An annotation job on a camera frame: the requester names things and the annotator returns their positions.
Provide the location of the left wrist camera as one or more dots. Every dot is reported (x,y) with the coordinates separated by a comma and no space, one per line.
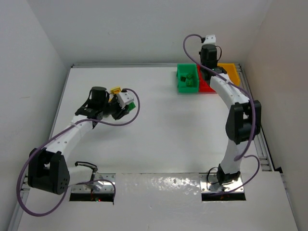
(124,99)

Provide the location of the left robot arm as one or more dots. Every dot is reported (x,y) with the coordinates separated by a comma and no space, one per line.
(48,169)

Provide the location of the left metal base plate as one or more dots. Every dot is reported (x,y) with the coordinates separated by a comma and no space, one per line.
(104,183)

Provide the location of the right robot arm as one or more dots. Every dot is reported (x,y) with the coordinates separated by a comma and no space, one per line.
(243,121)

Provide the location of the green square lego brick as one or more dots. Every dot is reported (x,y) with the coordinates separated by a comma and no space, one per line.
(189,83)

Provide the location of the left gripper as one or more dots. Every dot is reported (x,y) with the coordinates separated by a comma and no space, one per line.
(121,113)

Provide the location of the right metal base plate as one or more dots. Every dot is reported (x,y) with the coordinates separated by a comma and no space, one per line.
(209,184)

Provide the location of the metal base plate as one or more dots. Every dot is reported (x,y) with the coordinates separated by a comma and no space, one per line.
(104,183)
(209,184)

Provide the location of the yellow arch lego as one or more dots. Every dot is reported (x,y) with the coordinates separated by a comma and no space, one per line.
(115,89)

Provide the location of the yellow plastic bin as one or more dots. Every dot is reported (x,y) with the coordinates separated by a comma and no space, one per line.
(232,72)

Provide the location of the aluminium frame rail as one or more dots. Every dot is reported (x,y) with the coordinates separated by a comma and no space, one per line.
(259,141)

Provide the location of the green plastic bin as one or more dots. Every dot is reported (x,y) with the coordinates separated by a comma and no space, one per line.
(187,78)

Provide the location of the red plastic bin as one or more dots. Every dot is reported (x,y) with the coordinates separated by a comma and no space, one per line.
(203,86)

